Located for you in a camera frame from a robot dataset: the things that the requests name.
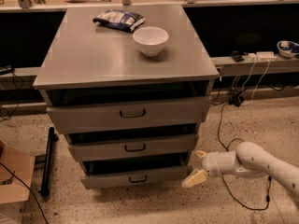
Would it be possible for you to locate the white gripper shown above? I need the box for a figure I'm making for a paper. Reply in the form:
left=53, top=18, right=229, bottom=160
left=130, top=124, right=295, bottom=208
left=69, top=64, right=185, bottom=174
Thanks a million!
left=181, top=150, right=241, bottom=189

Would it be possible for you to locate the grey bottom drawer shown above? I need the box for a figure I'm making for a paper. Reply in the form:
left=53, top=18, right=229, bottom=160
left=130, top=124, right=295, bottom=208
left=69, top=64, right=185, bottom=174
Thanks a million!
left=81, top=166, right=191, bottom=189

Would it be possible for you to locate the grey drawer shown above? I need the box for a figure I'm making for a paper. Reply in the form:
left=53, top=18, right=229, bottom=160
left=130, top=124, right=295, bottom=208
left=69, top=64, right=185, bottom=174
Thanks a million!
left=68, top=133, right=198, bottom=161
left=47, top=96, right=211, bottom=134
left=81, top=166, right=191, bottom=189

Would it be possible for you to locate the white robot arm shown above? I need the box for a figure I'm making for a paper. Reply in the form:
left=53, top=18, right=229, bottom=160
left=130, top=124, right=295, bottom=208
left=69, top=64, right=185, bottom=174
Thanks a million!
left=181, top=142, right=299, bottom=197

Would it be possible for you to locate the grey top drawer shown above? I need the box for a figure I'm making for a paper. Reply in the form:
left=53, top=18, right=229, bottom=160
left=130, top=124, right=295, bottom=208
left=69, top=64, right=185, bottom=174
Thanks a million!
left=47, top=96, right=211, bottom=134

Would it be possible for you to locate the grey middle drawer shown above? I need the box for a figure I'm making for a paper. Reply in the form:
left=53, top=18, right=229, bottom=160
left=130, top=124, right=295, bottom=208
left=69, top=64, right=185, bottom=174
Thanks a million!
left=68, top=133, right=198, bottom=161

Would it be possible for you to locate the grey drawer cabinet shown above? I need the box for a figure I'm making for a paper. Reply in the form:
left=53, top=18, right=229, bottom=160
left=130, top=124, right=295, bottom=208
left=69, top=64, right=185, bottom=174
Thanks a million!
left=32, top=4, right=221, bottom=108

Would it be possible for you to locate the black power adapter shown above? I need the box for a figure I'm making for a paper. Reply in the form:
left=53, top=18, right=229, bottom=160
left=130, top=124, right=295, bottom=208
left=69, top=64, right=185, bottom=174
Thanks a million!
left=229, top=93, right=245, bottom=107

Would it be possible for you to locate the black device on ledge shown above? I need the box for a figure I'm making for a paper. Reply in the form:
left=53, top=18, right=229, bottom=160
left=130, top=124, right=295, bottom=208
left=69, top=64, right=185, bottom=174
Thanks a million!
left=230, top=50, right=244, bottom=63

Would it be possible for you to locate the white power strip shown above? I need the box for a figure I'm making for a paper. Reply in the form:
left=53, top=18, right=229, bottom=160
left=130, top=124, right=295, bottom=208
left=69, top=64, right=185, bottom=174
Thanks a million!
left=248, top=51, right=278, bottom=61

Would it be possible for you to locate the blue white patterned bowl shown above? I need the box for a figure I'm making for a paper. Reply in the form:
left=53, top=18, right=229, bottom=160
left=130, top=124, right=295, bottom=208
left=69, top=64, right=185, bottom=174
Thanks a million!
left=277, top=40, right=299, bottom=58

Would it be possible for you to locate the black bar on floor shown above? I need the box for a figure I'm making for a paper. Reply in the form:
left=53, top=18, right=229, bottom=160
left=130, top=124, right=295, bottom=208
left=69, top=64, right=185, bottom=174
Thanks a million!
left=40, top=127, right=55, bottom=197

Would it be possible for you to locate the blue white snack bag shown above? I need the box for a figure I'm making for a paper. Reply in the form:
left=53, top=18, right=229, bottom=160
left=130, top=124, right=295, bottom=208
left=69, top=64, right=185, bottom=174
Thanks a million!
left=93, top=9, right=146, bottom=33

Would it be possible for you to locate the cardboard box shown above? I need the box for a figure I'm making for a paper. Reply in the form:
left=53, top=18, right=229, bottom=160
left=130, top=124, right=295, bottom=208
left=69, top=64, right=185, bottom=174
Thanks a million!
left=0, top=142, right=35, bottom=224

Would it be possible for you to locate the black floor cable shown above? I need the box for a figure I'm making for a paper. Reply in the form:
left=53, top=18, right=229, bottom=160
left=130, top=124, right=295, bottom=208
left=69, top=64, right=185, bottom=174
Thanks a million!
left=216, top=101, right=273, bottom=212

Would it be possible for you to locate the black cable over box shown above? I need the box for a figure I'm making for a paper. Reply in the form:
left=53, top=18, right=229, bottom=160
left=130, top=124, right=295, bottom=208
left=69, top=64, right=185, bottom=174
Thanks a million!
left=0, top=161, right=50, bottom=224

